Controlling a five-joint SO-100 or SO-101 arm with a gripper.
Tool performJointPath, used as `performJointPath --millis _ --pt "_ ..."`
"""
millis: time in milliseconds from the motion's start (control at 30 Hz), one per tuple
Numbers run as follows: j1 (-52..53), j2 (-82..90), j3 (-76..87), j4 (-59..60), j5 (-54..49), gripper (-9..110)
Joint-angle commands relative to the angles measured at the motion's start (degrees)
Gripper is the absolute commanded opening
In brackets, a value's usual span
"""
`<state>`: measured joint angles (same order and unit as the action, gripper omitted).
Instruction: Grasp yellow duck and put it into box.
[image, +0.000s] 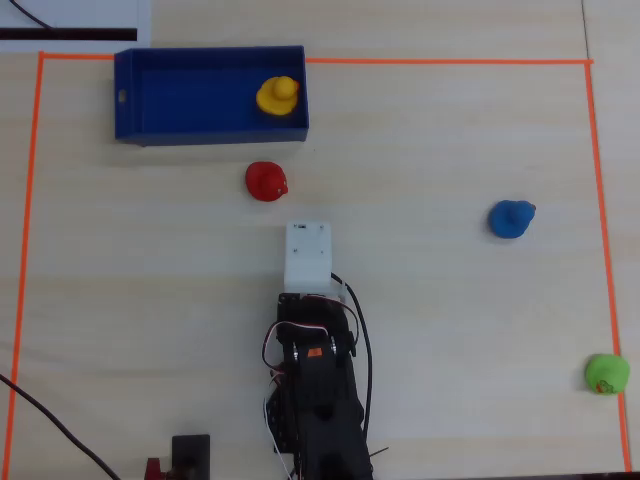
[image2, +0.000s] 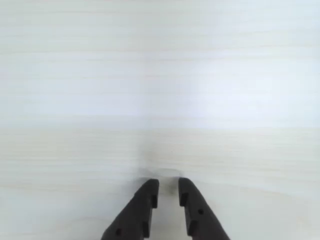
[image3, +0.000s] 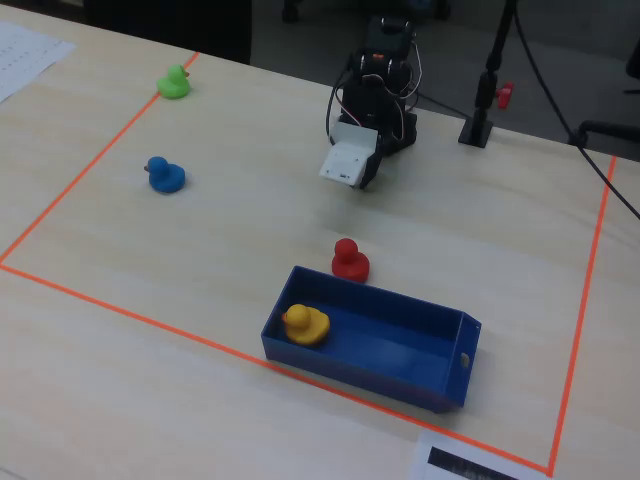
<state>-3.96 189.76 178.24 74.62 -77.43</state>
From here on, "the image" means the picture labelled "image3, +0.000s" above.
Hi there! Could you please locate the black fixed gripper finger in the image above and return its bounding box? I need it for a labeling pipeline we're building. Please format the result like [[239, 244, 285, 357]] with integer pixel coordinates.
[[358, 147, 386, 192]]

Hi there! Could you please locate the yellow rubber duck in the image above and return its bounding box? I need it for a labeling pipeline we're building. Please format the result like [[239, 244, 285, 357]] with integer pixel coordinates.
[[280, 303, 332, 348]]

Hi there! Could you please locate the red rubber duck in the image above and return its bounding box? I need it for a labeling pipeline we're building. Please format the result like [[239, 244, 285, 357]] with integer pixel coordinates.
[[331, 238, 371, 283]]

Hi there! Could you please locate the blue plastic box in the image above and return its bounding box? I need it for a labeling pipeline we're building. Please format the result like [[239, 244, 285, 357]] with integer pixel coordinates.
[[259, 265, 482, 415]]

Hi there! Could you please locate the blue rubber duck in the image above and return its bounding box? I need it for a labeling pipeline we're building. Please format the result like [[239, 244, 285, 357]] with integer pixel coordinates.
[[145, 155, 187, 195]]

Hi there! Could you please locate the green rubber duck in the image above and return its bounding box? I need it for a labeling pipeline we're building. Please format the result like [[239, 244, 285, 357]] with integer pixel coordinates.
[[156, 64, 192, 101]]

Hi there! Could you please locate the black chair armrest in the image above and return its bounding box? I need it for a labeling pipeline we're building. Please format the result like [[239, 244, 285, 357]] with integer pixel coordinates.
[[571, 119, 640, 149]]

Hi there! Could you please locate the orange tape strip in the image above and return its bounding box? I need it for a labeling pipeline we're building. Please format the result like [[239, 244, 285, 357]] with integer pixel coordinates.
[[0, 263, 553, 475], [0, 50, 201, 265], [547, 154, 617, 476]]

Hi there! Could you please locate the paper with black bar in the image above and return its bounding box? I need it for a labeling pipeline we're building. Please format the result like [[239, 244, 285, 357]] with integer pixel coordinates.
[[407, 429, 551, 480]]

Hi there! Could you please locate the white printed paper sheet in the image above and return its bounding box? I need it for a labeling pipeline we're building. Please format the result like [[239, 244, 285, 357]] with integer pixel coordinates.
[[0, 20, 77, 104]]

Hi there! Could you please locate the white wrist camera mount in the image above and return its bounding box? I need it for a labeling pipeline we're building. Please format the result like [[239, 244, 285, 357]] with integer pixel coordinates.
[[318, 122, 380, 190]]

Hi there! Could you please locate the white red servo cable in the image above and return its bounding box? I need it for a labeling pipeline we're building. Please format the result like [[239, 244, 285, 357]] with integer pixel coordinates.
[[360, 29, 424, 144]]

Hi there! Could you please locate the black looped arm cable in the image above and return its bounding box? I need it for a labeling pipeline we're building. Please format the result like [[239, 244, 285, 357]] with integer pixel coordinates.
[[325, 64, 352, 145]]

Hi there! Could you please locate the thin black power cable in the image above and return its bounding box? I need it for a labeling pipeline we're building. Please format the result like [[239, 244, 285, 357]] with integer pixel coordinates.
[[412, 92, 474, 121]]

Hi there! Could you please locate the black camera stand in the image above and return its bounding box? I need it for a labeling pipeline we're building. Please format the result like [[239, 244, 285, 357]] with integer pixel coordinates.
[[458, 0, 521, 148]]

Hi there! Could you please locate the long black stand cable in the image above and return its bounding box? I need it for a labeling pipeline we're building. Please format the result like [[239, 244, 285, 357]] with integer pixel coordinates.
[[513, 0, 640, 221]]

